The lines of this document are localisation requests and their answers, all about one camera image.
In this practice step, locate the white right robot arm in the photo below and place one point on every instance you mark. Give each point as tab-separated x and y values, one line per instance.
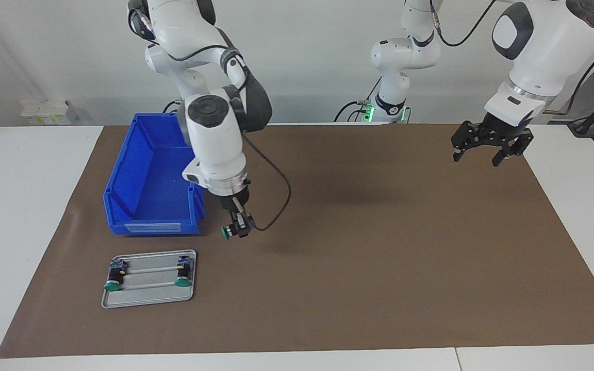
214	139

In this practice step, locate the silver metal tray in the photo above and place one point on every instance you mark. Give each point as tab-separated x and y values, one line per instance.
147	298

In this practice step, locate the blue plastic storage bin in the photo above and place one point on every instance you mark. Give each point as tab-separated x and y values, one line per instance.
147	180

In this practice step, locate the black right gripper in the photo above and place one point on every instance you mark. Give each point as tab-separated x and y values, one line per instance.
234	197

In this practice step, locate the white cardboard box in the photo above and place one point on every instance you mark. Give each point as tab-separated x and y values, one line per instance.
44	111

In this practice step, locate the green push button switch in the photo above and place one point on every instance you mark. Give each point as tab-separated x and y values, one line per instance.
115	278
183	273
227	233

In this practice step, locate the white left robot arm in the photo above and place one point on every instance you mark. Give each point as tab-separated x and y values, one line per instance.
539	51

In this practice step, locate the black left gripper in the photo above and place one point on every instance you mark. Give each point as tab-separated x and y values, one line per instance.
506	129

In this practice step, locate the brown table mat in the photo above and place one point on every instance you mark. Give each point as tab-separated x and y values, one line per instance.
379	247

